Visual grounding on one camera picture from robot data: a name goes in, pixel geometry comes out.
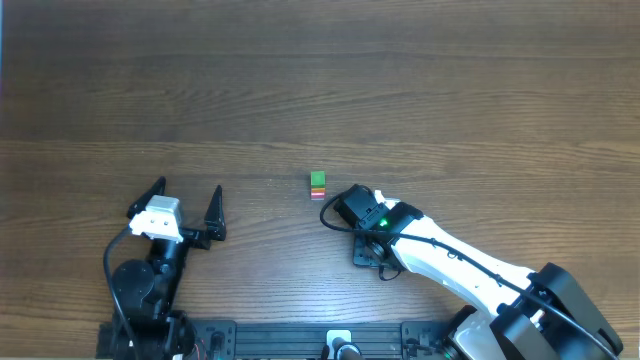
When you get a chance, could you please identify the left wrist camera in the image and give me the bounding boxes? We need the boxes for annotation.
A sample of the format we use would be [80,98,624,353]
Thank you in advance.
[129,195,185,244]

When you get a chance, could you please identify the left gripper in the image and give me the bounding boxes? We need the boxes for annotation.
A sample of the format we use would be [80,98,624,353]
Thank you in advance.
[126,175,228,252]

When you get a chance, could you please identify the mounting rail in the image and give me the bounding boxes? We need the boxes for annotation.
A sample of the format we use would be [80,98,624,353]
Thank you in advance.
[97,319,466,360]

